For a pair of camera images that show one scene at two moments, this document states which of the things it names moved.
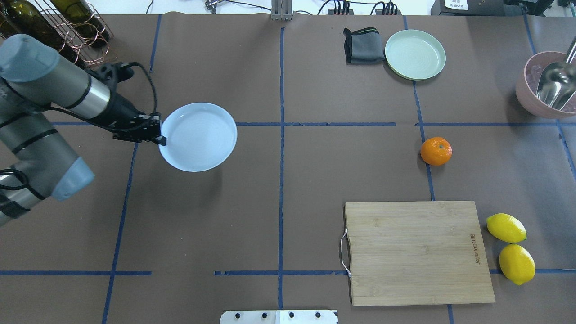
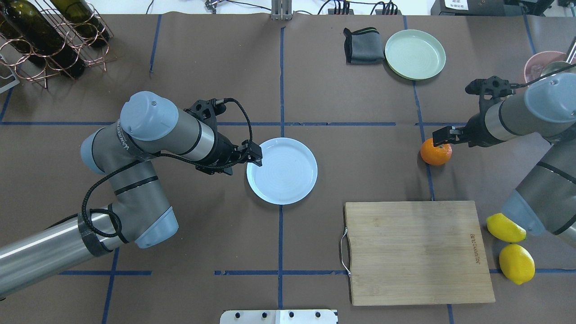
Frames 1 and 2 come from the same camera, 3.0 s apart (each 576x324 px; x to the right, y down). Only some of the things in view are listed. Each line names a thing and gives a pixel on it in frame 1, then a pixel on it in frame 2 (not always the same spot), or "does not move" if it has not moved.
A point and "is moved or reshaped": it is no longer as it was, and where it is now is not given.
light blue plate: (200, 137) is moved or reshaped
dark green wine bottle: (23, 17) does not move
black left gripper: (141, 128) to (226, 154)
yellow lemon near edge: (517, 263) does not move
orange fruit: (436, 151) does not move
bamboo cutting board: (416, 253) does not move
